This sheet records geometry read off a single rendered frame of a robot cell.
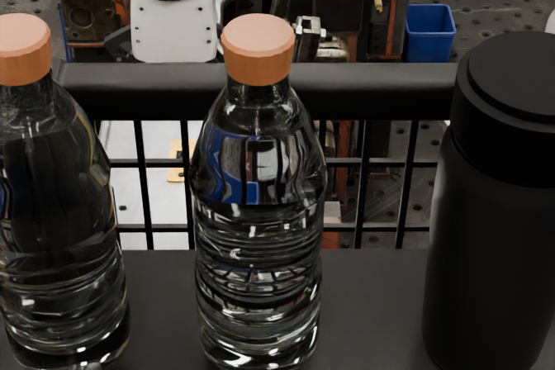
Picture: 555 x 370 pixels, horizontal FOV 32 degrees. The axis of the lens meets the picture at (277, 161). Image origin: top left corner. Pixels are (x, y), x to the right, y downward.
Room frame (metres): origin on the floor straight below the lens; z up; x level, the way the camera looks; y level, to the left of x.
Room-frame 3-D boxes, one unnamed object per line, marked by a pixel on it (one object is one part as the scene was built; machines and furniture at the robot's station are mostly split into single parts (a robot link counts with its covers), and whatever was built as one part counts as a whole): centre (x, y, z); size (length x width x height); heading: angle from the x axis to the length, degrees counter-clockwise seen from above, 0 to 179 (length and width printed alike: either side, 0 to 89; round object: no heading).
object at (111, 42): (0.98, 0.17, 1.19); 0.08 x 0.01 x 0.06; 92
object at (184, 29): (0.98, 0.12, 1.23); 0.10 x 0.07 x 0.11; 92
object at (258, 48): (0.34, 0.01, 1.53); 0.06 x 0.06 x 0.20
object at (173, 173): (0.98, 0.13, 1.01); 0.08 x 0.04 x 0.01; 2
